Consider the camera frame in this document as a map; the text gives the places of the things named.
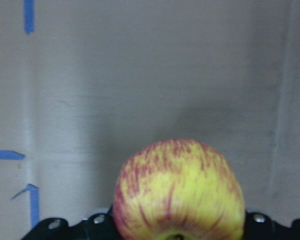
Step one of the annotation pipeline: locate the yellow red apple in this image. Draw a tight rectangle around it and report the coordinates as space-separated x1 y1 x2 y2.
112 139 246 240

